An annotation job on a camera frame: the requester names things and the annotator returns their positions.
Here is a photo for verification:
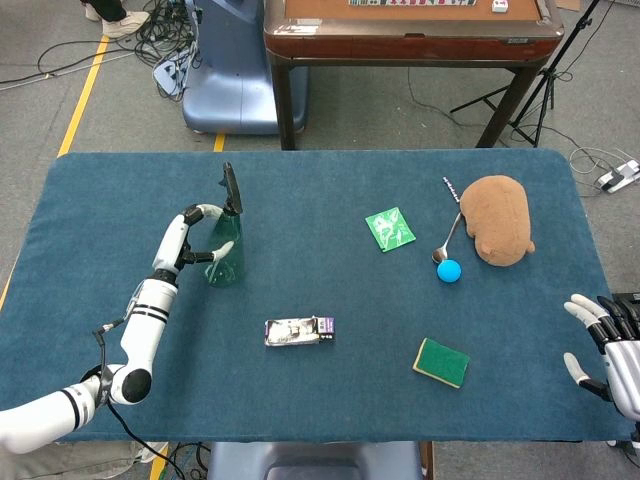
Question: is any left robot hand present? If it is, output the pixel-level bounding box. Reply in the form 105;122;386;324
151;203;236;275

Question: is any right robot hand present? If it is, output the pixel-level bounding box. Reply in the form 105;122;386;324
563;293;640;423

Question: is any green transparent spray bottle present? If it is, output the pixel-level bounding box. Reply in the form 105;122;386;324
203;161;247;290

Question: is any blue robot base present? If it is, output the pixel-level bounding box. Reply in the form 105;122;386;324
181;0;308;135

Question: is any black tripod stand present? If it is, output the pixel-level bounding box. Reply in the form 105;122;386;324
449;0;601;148

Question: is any purple silver small box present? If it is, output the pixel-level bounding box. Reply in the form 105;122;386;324
264;315;336;348

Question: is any blue table cloth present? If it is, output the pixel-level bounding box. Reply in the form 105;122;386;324
0;148;629;444

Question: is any green yellow sponge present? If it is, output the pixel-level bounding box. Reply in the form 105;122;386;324
412;337;471;390

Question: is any brown plush toy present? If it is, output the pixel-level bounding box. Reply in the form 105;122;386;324
458;174;537;268

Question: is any white power strip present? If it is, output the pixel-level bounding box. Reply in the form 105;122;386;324
597;158;640;194

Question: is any blue ball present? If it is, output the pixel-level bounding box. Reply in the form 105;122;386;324
436;259;463;285

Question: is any green snack packet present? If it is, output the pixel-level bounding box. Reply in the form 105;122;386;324
364;206;417;254

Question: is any metal spoon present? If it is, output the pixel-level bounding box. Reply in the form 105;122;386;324
431;212;462;265

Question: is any white shoe under table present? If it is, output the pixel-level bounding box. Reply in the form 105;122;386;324
132;441;169;465

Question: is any white sneaker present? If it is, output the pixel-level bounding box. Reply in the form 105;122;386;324
101;10;151;40

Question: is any grey robot body base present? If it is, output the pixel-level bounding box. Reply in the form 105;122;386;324
206;441;424;480

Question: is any brown mahjong table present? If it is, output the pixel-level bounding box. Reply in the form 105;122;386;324
263;0;565;151

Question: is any row of mahjong tiles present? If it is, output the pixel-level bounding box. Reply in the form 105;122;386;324
348;0;477;8

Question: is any black cable bundle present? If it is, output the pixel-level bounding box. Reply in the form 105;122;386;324
134;0;204;104

